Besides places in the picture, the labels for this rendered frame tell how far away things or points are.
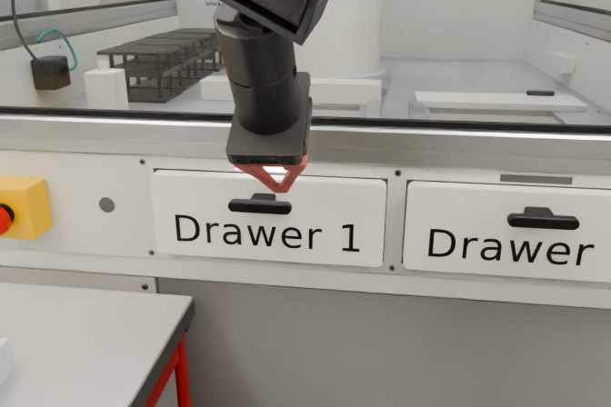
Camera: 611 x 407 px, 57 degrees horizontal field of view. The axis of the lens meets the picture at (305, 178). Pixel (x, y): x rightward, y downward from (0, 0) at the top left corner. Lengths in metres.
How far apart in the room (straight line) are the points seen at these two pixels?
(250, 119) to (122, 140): 0.29
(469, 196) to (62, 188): 0.51
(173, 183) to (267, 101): 0.28
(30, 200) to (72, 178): 0.06
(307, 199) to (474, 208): 0.19
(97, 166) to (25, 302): 0.20
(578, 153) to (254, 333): 0.48
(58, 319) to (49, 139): 0.22
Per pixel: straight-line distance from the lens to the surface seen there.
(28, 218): 0.79
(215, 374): 0.88
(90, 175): 0.77
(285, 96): 0.46
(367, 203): 0.67
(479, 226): 0.69
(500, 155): 0.68
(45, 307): 0.80
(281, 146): 0.47
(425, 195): 0.67
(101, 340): 0.72
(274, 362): 0.84
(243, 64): 0.43
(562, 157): 0.70
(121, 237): 0.79
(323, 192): 0.67
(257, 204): 0.65
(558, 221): 0.66
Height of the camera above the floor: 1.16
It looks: 20 degrees down
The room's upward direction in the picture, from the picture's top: straight up
